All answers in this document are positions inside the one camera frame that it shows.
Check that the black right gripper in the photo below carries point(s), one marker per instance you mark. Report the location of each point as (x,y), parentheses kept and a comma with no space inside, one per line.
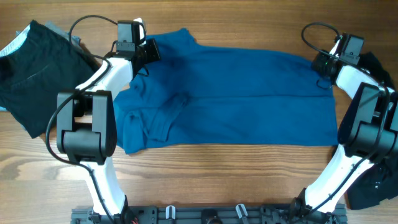
(321,66)

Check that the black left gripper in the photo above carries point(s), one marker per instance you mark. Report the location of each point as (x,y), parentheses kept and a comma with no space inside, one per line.
(152,50)

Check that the blue polo shirt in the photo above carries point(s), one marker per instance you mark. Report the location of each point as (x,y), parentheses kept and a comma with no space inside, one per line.
(197,94)

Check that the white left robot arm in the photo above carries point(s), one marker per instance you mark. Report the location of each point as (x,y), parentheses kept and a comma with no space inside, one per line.
(86,126)

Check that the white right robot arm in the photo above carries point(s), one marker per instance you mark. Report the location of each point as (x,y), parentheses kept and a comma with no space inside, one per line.
(364,165)

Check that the folded black shirt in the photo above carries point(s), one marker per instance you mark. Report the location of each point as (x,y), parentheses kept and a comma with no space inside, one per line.
(35,67)

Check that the folded grey garment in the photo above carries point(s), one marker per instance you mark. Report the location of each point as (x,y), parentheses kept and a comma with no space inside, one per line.
(62,32)

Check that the crumpled black garment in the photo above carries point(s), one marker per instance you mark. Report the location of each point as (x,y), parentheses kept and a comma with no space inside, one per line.
(380,181)

